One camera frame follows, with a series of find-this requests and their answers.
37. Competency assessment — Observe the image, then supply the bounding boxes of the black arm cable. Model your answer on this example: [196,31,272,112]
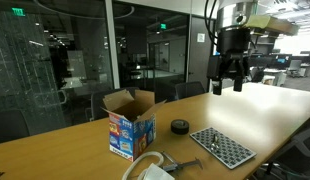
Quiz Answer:
[203,0,220,46]

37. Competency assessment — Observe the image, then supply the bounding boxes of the white crumpled cloth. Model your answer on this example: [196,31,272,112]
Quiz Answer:
[137,162,176,180]

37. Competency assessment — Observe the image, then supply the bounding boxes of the printed cardboard box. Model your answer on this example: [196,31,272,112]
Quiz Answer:
[100,88,167,163]

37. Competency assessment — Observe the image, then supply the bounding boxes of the metal caliper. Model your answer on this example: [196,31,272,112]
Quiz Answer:
[160,151,204,173]

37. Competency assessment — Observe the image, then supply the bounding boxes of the grey office chair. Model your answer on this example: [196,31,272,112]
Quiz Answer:
[254,123,310,180]
[174,80,207,101]
[84,86,140,122]

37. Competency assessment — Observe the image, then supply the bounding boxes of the black tape roll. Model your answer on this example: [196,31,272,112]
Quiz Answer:
[170,119,191,136]

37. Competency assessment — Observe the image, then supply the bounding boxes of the black white checkerboard sheet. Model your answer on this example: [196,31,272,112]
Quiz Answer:
[189,126,258,170]

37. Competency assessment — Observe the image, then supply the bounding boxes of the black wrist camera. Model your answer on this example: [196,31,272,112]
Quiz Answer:
[206,54,224,82]

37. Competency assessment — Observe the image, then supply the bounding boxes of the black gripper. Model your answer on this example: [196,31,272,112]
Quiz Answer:
[211,27,253,96]

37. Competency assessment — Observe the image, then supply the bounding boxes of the tan taped block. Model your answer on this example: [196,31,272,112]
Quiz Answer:
[244,14,300,37]

